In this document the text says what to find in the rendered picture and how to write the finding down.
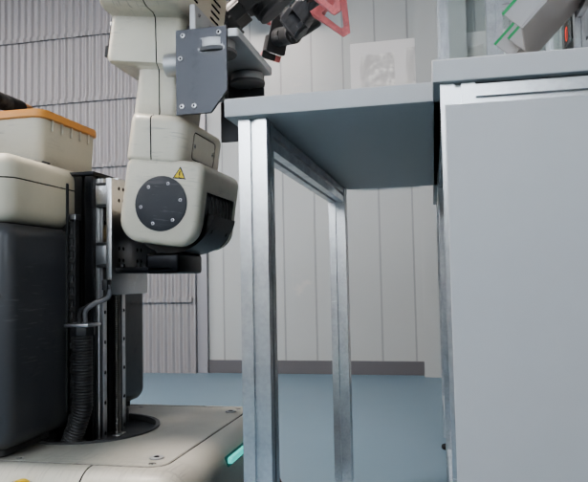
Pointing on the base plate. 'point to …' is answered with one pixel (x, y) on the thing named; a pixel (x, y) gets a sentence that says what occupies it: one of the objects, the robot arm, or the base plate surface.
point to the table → (357, 131)
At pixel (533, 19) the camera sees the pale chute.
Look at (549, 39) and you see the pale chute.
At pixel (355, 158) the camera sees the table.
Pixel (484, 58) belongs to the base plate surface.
